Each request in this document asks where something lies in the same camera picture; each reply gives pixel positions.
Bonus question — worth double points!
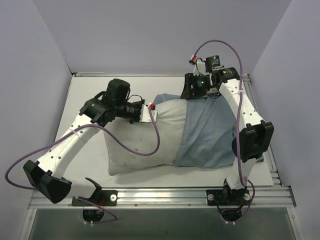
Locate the blue pillowcase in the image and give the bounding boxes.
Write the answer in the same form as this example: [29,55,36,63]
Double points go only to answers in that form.
[154,93,236,169]

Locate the white pillow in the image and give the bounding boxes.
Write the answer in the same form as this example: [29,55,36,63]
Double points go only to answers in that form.
[103,93,187,176]

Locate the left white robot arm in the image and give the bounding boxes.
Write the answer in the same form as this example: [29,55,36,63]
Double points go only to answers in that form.
[23,78,145,206]

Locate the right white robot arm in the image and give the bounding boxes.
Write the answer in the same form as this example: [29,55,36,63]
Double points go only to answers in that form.
[180,55,274,205]

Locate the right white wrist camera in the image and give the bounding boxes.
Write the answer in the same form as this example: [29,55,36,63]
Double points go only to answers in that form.
[189,55,208,76]

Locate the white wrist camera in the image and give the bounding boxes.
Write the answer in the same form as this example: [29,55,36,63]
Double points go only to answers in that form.
[189,55,208,76]
[139,103,158,123]

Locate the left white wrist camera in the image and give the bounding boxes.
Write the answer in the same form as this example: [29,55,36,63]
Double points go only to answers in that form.
[139,103,158,123]

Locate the aluminium back rail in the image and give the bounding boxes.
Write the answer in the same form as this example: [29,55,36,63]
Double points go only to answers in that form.
[72,72,105,77]

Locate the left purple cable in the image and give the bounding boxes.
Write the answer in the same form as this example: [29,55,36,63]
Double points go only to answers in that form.
[5,103,161,223]

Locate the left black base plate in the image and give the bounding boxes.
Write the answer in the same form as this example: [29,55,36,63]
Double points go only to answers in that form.
[71,189,118,207]

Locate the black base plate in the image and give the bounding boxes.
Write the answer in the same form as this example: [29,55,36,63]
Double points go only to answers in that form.
[71,189,118,207]
[206,180,251,207]

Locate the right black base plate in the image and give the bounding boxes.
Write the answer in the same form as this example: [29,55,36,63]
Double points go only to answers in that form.
[206,180,251,207]

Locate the aluminium front rail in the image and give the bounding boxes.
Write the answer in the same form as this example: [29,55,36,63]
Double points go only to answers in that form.
[28,186,297,210]

